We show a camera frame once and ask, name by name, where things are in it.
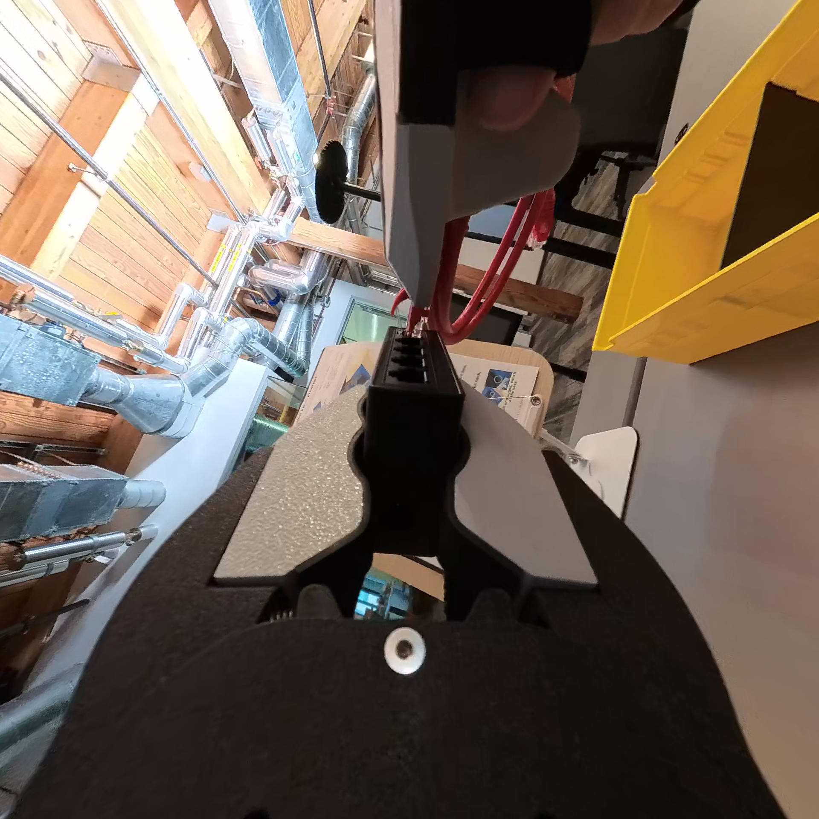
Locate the shiny silver pipe run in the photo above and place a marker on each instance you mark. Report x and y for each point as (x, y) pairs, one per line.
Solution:
(224, 269)

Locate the yellow plastic bin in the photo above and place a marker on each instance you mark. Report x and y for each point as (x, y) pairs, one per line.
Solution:
(672, 224)

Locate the shiny metal rod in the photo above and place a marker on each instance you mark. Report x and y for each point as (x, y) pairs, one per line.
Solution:
(77, 547)

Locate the black ethernet switch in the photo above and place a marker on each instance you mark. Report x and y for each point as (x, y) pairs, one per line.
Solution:
(409, 460)

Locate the instruction sheet on board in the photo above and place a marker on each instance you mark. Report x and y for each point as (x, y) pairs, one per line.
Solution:
(492, 350)

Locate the silver ventilation duct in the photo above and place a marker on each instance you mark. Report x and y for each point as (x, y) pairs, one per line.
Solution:
(32, 723)
(358, 115)
(147, 397)

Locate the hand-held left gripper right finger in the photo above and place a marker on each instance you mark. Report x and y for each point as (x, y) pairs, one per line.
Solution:
(518, 505)

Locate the green tinted window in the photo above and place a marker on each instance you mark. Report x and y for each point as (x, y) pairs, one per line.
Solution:
(365, 323)

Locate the grey square duct box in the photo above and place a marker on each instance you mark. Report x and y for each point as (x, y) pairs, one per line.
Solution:
(51, 499)

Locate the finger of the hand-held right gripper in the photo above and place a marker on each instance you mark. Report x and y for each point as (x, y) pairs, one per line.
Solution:
(416, 192)
(512, 166)

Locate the black bin divider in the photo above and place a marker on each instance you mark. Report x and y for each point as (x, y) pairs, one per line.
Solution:
(774, 179)

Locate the brown wooden beam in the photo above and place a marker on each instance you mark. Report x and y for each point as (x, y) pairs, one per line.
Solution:
(339, 240)

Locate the rectangular silver duct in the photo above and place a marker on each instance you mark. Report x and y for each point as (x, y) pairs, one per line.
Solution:
(275, 57)

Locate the black floor lamp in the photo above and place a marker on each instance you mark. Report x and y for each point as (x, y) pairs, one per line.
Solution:
(333, 182)

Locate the white stand base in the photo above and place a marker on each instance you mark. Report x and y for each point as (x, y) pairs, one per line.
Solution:
(608, 460)

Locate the black framed monitor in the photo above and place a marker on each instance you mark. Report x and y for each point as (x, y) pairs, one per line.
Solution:
(499, 326)

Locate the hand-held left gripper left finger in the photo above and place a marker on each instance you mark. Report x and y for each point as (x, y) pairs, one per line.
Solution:
(288, 505)

